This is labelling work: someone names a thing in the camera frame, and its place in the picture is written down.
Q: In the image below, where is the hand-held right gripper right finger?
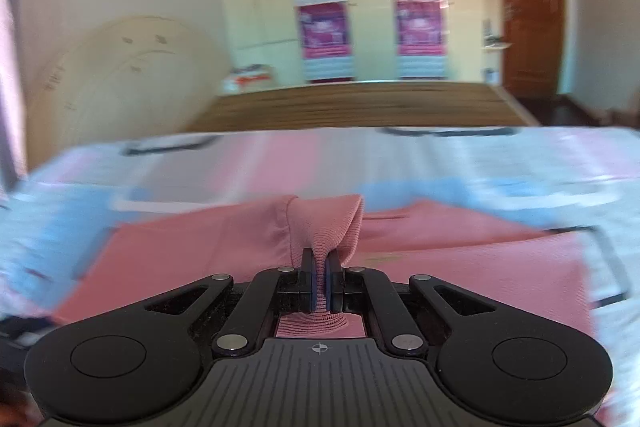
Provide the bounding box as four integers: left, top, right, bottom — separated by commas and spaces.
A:
325, 249, 496, 361

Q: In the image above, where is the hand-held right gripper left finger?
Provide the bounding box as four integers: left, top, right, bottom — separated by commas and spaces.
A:
145, 248, 323, 361

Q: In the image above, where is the pink knit sweater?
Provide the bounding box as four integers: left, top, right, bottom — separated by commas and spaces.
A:
50, 194, 597, 340

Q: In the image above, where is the raised wooden platform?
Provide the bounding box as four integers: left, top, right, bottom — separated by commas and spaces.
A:
186, 81, 542, 134

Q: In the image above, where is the pink blue checked bed sheet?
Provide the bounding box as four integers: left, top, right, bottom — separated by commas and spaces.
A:
0, 126, 640, 427

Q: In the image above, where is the white orange cardboard box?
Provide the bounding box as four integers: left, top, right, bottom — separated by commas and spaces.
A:
222, 64, 274, 96

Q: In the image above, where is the cream round headboard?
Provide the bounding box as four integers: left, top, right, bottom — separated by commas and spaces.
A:
27, 16, 233, 168

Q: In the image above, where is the brown wooden door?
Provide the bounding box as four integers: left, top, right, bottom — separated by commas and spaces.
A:
492, 0, 569, 98

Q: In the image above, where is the pink curtain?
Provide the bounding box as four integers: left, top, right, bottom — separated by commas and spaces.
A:
0, 0, 27, 188

